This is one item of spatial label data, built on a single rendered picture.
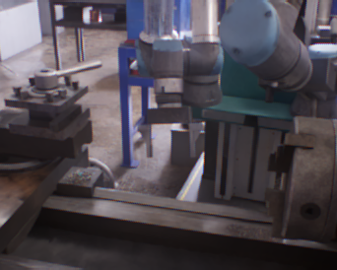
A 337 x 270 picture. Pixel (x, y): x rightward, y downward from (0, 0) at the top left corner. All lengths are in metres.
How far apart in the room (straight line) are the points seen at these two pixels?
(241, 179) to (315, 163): 1.37
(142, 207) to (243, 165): 0.97
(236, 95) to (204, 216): 0.80
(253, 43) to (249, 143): 1.45
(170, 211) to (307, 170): 0.53
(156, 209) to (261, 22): 0.74
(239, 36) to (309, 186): 0.31
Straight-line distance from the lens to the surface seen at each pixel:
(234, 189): 2.19
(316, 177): 0.80
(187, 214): 1.21
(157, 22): 1.64
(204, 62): 1.41
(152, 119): 1.30
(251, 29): 0.63
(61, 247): 1.30
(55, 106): 1.14
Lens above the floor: 1.55
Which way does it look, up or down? 27 degrees down
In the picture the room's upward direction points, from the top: 1 degrees clockwise
